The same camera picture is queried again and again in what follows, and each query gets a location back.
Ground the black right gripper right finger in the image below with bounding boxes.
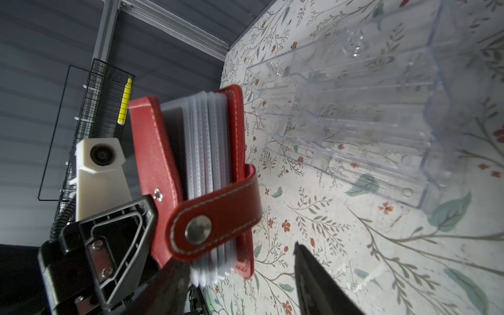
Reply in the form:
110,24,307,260
294,242,363,315

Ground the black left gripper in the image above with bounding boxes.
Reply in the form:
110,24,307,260
38,196,158,314

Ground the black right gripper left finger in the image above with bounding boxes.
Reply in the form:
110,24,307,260
125,259,190,314

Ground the red leather card holder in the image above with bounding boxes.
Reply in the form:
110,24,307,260
129,85,262,287

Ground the yellow marker in basket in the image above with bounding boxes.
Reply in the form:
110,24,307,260
117,77,133,125

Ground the clear acrylic organizer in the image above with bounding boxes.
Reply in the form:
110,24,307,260
243,0,504,209

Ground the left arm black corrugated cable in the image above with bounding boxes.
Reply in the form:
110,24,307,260
49,196,76,242

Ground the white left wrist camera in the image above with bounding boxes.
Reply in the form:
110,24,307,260
72,138,132,221

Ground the black wire wall basket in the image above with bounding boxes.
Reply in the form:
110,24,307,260
49,59,134,241

